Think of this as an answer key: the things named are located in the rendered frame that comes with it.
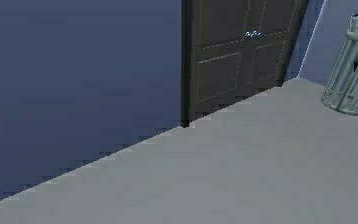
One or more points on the dark brown room door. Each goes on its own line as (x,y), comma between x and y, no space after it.
(220,66)

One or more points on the pale green slatted bin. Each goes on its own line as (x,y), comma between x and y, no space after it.
(348,76)

